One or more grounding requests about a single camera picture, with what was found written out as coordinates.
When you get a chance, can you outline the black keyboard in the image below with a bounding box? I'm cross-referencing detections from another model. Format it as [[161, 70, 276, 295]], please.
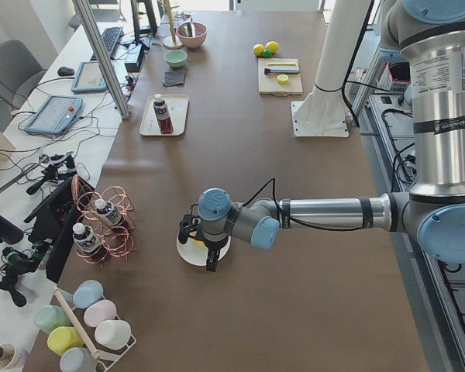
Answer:
[[102, 26, 123, 59]]

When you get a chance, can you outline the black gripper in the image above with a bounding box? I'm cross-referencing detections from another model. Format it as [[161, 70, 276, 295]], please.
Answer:
[[177, 204, 229, 272]]

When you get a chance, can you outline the teach pendant tablet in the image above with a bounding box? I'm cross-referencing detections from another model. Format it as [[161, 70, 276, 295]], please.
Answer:
[[71, 61, 107, 94], [24, 95, 83, 136]]

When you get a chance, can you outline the pink bowl with ice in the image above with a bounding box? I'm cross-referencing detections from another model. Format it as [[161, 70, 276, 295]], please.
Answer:
[[177, 22, 208, 49]]

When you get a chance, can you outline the metal tin cup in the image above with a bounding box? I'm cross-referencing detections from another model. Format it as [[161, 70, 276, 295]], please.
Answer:
[[0, 343, 29, 371]]

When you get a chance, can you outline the grey office chair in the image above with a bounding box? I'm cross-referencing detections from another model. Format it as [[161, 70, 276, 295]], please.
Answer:
[[0, 40, 47, 119]]

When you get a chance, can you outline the grey cup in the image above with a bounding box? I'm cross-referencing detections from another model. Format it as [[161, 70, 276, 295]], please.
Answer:
[[60, 347, 97, 372]]

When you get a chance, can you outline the white round plate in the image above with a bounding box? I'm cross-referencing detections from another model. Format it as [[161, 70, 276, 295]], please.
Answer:
[[175, 227, 232, 267]]

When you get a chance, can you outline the yellow lemon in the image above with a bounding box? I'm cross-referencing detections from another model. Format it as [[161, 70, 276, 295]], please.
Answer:
[[253, 43, 265, 57], [265, 40, 279, 54]]

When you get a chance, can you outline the green bowl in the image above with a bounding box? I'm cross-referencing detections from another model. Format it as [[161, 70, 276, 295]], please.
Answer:
[[164, 50, 188, 68]]

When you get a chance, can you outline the tea bottle in rack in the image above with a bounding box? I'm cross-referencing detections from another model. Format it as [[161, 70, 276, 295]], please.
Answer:
[[95, 198, 129, 231], [72, 222, 108, 264]]

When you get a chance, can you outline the blue cup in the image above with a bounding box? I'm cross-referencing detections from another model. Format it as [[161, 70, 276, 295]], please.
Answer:
[[73, 280, 104, 308]]

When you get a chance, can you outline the black box stand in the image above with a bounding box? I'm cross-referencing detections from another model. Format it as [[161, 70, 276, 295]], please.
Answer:
[[24, 175, 94, 284]]

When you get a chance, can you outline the glazed ring donut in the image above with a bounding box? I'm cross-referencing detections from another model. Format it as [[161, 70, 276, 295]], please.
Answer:
[[189, 231, 204, 246]]

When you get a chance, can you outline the grey folded cloth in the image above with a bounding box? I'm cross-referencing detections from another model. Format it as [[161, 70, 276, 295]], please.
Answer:
[[163, 71, 186, 87]]

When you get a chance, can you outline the green cup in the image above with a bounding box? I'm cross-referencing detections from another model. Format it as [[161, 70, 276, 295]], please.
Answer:
[[34, 305, 71, 335]]

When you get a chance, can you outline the white cup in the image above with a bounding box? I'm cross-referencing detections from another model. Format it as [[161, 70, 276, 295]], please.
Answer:
[[95, 319, 132, 350]]

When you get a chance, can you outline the yellow cup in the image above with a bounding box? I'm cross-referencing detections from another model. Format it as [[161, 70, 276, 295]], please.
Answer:
[[47, 326, 84, 357]]

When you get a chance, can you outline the pink cup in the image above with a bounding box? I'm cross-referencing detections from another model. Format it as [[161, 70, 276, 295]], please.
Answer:
[[84, 299, 117, 328]]

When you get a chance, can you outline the near teach pendant tablet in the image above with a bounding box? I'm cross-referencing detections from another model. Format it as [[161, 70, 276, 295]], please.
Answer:
[[24, 95, 83, 136]]

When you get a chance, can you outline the green lime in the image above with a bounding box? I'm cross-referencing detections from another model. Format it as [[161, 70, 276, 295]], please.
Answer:
[[261, 49, 273, 58]]

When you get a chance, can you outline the half lemon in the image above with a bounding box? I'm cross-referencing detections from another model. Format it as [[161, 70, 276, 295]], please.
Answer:
[[276, 74, 289, 84]]

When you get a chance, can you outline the wooden cutting board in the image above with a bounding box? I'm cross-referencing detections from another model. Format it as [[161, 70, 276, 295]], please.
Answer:
[[257, 58, 303, 95]]

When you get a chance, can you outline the black computer mouse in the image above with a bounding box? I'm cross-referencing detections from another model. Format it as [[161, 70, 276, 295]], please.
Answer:
[[57, 67, 75, 77]]

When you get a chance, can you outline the yellow plastic knife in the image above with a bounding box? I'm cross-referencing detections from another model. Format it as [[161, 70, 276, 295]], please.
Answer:
[[267, 60, 296, 66]]

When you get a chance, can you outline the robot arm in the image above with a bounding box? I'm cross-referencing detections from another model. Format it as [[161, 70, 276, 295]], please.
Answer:
[[177, 1, 465, 271]]

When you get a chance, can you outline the lower yellow lemon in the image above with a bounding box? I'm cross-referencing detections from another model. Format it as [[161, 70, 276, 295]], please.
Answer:
[[265, 40, 279, 54]]

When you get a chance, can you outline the dark tea bottle on tray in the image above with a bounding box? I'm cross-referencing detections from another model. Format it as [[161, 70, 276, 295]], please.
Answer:
[[153, 94, 174, 134]]

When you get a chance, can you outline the steel muddler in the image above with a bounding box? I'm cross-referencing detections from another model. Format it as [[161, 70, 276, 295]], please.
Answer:
[[263, 67, 300, 75]]

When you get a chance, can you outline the white cup rack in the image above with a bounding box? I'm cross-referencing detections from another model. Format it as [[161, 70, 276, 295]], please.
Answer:
[[53, 286, 137, 371]]

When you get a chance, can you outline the copper wire bottle rack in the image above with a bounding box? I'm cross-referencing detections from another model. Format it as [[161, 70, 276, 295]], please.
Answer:
[[71, 175, 136, 265]]

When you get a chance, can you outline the cream rabbit tray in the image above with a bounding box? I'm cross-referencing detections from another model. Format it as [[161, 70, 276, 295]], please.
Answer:
[[139, 94, 189, 136]]

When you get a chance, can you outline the aluminium frame post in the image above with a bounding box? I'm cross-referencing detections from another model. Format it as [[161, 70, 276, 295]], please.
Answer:
[[73, 0, 131, 119]]

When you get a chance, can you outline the far teach pendant tablet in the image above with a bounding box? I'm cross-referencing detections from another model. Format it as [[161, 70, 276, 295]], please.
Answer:
[[71, 61, 107, 94]]

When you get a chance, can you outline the upper yellow lemon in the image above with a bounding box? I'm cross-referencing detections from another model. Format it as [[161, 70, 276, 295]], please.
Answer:
[[253, 43, 265, 57]]

